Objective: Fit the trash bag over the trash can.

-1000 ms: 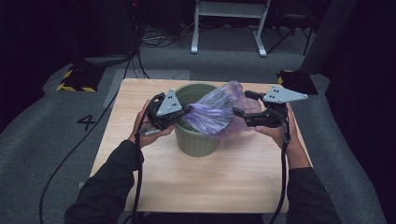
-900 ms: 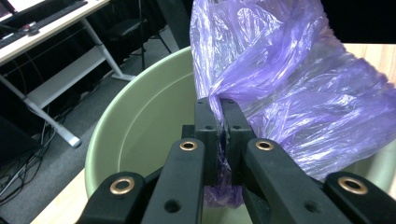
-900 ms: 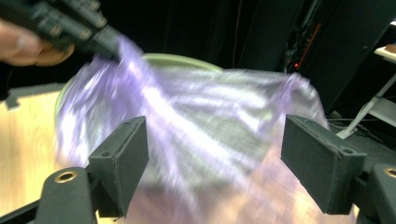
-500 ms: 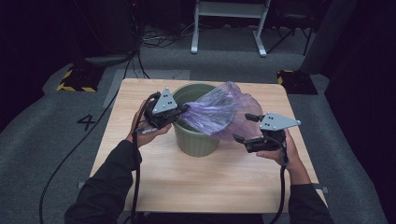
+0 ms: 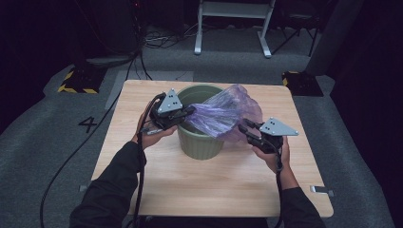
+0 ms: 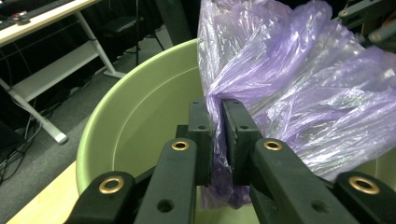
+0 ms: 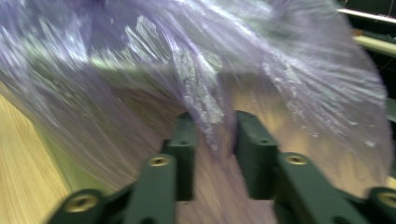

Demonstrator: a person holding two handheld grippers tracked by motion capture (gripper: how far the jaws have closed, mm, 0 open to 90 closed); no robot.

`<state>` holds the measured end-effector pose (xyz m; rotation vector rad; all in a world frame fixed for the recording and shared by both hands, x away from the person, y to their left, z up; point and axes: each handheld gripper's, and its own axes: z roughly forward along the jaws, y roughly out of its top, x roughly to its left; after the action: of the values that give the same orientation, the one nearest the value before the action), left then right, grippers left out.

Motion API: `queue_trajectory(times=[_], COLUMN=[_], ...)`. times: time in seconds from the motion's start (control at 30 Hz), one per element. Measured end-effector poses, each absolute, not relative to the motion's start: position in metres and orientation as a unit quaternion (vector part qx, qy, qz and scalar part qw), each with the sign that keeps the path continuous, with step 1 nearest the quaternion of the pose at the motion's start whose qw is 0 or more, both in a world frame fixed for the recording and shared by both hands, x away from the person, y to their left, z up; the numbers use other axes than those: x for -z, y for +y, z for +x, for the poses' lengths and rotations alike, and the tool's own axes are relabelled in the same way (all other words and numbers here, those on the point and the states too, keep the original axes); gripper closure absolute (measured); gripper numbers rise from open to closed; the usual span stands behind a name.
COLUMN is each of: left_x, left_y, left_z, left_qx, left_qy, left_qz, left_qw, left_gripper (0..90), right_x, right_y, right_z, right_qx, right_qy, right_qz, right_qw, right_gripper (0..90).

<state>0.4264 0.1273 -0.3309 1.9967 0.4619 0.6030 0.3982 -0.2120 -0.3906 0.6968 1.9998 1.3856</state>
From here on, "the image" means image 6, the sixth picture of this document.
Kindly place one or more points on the white metal desk frame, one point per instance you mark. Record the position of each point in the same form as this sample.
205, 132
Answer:
62, 67

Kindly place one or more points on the green plastic waste bin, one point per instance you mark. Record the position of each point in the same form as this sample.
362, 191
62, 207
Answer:
140, 118

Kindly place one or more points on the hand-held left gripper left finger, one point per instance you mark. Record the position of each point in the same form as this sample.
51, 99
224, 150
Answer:
200, 140

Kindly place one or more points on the black chair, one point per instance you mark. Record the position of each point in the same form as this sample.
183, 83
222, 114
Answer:
121, 28

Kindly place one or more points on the black keyboard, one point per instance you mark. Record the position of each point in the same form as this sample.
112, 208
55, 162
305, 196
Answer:
28, 11

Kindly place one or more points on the purple plastic trash bag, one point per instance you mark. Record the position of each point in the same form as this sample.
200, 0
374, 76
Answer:
295, 87

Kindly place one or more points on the light wooden desk top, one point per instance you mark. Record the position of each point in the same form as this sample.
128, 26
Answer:
46, 18

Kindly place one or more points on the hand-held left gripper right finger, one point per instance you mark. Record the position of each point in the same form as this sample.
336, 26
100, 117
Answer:
239, 137

